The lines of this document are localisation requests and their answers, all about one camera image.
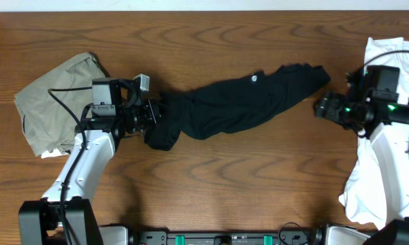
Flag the folded white garment under khaki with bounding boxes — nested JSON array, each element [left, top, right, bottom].
[[41, 148, 69, 159]]

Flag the black polo shirt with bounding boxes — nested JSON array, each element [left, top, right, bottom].
[[144, 64, 331, 151]]

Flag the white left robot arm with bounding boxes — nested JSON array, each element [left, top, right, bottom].
[[18, 99, 161, 244]]

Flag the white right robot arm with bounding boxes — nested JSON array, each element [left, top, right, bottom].
[[314, 91, 409, 245]]

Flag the white garment pile right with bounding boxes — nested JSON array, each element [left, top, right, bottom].
[[338, 37, 409, 229]]

